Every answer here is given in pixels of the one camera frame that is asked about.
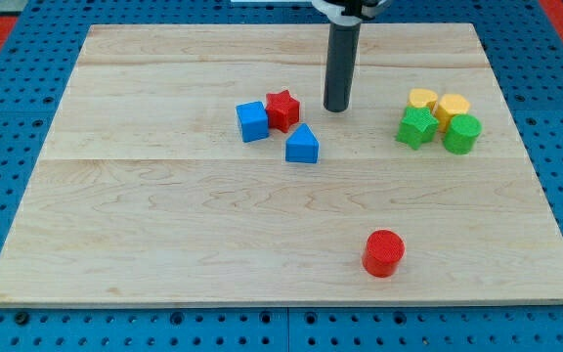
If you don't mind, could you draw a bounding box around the blue triangle block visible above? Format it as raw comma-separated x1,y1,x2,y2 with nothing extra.
285,123,320,163

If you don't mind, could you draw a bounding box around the blue cube block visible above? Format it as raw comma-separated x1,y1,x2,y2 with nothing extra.
236,101,269,143

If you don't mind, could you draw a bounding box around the red star block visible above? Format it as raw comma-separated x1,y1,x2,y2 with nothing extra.
265,90,300,133

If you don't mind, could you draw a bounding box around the red cylinder block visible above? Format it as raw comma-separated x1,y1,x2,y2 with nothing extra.
362,229,406,278

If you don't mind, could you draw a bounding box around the wooden board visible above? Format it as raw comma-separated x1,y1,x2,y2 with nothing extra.
0,23,563,309

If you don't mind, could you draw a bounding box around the green star block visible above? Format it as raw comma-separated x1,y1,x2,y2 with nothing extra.
396,107,439,150

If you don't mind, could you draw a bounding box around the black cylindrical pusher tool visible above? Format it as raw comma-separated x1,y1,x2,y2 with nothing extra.
324,22,361,112

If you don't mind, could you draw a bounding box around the yellow heart block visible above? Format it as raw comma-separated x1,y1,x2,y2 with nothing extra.
407,88,439,111

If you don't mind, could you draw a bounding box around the yellow hexagon block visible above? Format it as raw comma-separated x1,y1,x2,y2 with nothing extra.
434,93,471,132

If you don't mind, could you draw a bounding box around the green cylinder block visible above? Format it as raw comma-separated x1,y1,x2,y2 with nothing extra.
443,114,483,154

